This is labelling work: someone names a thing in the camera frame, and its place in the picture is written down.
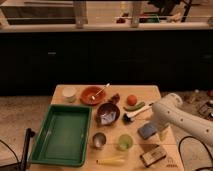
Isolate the white small cup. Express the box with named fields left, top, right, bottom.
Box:
left=62, top=86, right=77, bottom=103

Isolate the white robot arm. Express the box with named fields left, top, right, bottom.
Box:
left=151, top=93, right=213, bottom=147

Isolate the black cable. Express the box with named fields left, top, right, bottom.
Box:
left=0, top=139, right=22, bottom=169
left=178, top=135, right=213, bottom=171

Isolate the dark brown bowl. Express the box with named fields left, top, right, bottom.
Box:
left=96, top=103, right=120, bottom=126

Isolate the white handled dish brush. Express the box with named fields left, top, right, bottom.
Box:
left=123, top=103, right=152, bottom=122

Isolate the green plastic tray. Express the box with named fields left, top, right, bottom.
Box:
left=30, top=105, right=92, bottom=167

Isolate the brown wooden block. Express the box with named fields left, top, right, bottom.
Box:
left=140, top=145, right=167, bottom=167

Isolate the green translucent cup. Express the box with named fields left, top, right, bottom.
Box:
left=118, top=134, right=133, bottom=151

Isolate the black stand pole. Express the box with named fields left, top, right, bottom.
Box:
left=20, top=128, right=35, bottom=171

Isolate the blue sponge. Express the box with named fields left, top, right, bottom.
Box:
left=138, top=122, right=157, bottom=140

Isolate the black cable right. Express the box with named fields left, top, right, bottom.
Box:
left=178, top=135, right=213, bottom=171

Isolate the orange tomato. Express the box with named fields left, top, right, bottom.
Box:
left=126, top=95, right=137, bottom=106

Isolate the white spoon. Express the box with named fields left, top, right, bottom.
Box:
left=91, top=83, right=110, bottom=100

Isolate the yellow corn cob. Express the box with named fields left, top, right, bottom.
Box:
left=96, top=157, right=125, bottom=165

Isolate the orange bowl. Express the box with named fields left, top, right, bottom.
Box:
left=80, top=86, right=106, bottom=105

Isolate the dark red food piece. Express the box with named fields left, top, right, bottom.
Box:
left=109, top=93, right=120, bottom=104

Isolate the small metal cup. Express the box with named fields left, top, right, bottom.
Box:
left=92, top=132, right=106, bottom=149

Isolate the white crumpled paper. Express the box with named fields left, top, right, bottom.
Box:
left=101, top=112, right=116, bottom=125

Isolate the black cable left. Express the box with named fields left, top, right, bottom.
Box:
left=0, top=139, right=22, bottom=169

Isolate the green cucumber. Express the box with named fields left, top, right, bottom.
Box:
left=123, top=102, right=145, bottom=112

